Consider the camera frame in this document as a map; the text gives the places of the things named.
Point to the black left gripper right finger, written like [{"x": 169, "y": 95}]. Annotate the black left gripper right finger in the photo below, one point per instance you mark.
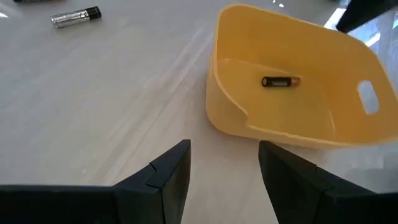
[{"x": 311, "y": 199}]

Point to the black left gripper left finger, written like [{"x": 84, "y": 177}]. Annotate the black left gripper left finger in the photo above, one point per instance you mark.
[{"x": 93, "y": 205}]

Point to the yellow plastic bin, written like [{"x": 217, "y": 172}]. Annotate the yellow plastic bin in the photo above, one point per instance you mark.
[{"x": 236, "y": 37}]

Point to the silver battery with black cap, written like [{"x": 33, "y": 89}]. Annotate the silver battery with black cap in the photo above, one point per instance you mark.
[{"x": 74, "y": 17}]

